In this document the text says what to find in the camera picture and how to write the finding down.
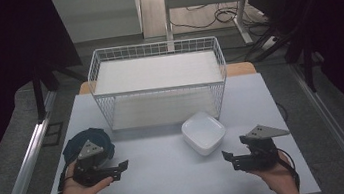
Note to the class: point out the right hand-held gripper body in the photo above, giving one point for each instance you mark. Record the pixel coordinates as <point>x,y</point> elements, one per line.
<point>261,155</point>

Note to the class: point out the aluminium rail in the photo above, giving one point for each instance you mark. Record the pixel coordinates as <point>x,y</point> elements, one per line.
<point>24,167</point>
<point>335,129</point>

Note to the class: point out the round container with blue lid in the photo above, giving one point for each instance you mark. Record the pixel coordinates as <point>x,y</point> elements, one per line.
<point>98,136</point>

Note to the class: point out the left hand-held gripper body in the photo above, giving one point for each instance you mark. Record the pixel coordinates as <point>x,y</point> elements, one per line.
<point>90,170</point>

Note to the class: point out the white square dish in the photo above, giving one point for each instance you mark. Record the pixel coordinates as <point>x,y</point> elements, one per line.
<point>203,133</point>

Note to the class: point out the white power strip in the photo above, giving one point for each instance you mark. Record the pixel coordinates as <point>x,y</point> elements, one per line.
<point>269,42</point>

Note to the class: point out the black square floor frame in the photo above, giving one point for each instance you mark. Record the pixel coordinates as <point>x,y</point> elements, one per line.
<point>53,134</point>

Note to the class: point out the wooden table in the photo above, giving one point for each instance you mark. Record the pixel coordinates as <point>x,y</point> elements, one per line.
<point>240,68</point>

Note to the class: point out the person's right hand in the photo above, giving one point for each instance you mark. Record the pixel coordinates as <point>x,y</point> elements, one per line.
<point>280,178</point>

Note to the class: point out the white cabinet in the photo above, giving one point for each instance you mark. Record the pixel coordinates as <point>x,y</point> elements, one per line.
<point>99,16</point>

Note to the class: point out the black metal stand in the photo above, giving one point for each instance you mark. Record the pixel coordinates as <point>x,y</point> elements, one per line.
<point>38,94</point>
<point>306,59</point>

